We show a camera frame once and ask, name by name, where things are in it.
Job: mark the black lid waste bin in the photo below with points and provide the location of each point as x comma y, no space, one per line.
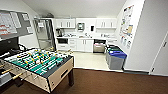
111,47

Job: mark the wall notice poster board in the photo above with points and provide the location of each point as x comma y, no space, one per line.
126,20

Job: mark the chrome faucet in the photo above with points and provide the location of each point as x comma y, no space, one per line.
85,34

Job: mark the white room door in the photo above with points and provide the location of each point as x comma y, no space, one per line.
161,55

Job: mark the stainless steel refrigerator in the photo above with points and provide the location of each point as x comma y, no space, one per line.
45,35

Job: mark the white wall cabinet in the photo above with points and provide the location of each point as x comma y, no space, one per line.
106,23
65,23

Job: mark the blue lid waste bin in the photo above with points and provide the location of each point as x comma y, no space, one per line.
117,61

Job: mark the foosball table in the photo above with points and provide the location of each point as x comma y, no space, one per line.
40,71

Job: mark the black white waste sign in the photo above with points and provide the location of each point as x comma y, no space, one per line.
129,45

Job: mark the white drawer stack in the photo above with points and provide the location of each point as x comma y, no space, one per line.
111,41
72,44

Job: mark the white two-door sink cabinet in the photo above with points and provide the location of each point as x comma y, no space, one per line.
85,45

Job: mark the wall whiteboard with papers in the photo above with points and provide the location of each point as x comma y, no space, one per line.
15,23

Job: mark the white drawer under microwave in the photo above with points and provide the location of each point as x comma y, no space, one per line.
62,47

